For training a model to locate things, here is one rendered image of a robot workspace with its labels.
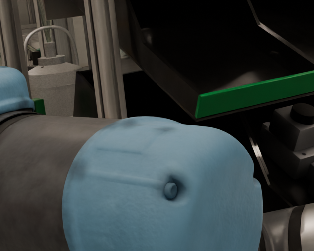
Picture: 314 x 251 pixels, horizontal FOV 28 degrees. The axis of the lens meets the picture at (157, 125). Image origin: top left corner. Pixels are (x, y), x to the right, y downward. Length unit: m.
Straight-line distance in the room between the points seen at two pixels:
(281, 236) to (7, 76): 0.16
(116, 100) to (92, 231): 0.34
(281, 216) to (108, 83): 0.25
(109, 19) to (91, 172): 0.33
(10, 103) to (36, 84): 1.06
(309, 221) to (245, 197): 0.09
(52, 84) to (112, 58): 0.80
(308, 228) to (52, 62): 1.11
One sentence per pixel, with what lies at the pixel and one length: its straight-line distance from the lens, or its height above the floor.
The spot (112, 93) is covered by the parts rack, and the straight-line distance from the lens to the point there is 0.55.
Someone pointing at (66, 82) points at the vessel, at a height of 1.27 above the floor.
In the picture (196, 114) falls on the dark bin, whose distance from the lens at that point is 0.48.
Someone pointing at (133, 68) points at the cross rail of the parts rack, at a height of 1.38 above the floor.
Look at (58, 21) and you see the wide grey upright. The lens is 1.74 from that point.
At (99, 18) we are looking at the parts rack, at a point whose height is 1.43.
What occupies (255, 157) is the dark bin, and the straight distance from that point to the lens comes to 0.64.
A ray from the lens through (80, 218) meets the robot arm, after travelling 0.23.
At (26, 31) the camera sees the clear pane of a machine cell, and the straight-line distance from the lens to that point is 9.98.
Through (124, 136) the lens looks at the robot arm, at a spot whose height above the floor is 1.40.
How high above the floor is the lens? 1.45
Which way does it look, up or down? 13 degrees down
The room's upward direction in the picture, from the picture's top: 6 degrees counter-clockwise
